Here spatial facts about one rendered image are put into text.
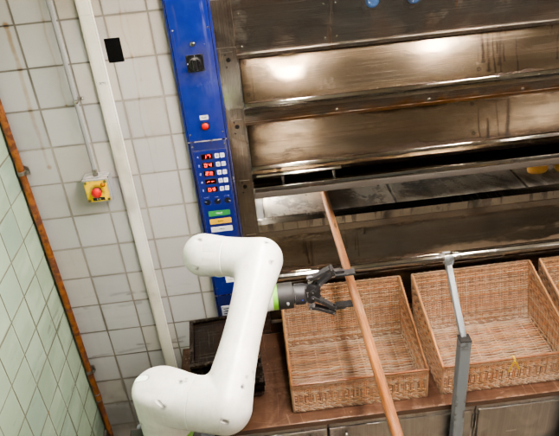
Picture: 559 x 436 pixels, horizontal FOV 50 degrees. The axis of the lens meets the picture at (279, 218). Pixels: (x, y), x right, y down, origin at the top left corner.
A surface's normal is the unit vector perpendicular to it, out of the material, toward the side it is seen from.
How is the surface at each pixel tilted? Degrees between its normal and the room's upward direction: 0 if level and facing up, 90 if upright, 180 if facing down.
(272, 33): 90
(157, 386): 9
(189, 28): 90
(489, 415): 90
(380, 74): 70
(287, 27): 91
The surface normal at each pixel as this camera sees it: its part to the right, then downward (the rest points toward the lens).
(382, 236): 0.04, 0.18
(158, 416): -0.24, 0.44
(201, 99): 0.08, 0.50
